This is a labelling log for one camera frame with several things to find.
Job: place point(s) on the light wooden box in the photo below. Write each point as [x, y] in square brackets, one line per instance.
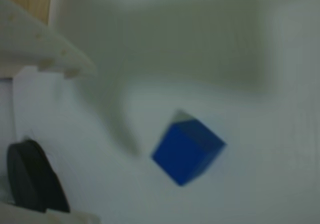
[27, 2]

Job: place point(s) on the small blue cube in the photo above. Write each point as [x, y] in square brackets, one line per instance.
[185, 151]

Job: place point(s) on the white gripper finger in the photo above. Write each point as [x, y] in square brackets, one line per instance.
[37, 216]
[37, 47]

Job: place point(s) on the black round object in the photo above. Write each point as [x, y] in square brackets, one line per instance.
[35, 176]

